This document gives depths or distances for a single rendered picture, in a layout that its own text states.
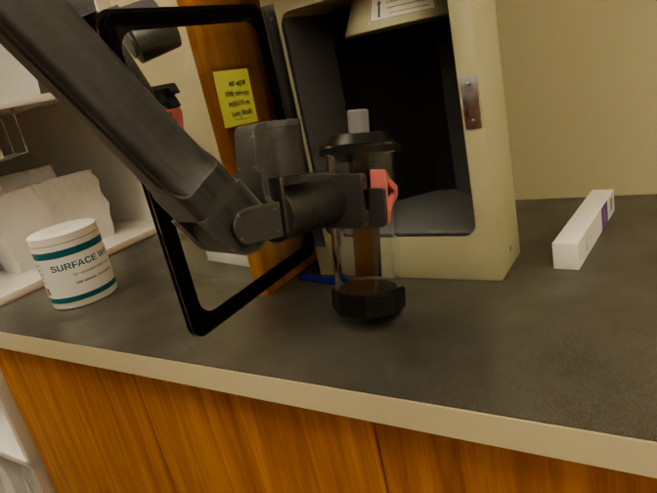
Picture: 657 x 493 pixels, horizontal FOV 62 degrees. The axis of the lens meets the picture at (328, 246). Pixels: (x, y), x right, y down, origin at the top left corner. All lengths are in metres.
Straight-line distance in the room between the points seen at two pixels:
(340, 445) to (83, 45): 0.54
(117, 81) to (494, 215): 0.53
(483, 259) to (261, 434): 0.41
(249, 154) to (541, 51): 0.75
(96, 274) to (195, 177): 0.69
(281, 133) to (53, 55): 0.22
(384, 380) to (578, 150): 0.72
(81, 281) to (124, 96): 0.71
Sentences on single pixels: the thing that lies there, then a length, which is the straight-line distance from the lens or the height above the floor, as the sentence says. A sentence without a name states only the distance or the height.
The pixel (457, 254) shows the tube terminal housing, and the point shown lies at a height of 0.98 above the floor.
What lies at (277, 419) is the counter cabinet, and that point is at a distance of 0.80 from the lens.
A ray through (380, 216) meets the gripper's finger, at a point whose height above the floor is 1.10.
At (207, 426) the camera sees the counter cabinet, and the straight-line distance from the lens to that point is 0.92.
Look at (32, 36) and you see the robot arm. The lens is 0.49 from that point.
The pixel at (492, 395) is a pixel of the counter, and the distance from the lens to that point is 0.60.
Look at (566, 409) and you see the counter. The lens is 0.59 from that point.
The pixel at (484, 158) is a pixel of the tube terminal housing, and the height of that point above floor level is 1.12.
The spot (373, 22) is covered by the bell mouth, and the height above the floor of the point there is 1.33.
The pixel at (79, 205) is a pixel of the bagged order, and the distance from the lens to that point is 1.80.
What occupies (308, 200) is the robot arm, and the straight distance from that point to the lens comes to 0.60.
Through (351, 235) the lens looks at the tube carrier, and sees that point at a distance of 0.71.
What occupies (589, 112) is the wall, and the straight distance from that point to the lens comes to 1.19.
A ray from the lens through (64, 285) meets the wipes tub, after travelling 1.18.
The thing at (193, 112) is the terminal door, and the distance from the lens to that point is 0.74.
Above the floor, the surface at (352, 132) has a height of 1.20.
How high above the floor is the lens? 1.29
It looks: 18 degrees down
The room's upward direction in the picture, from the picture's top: 12 degrees counter-clockwise
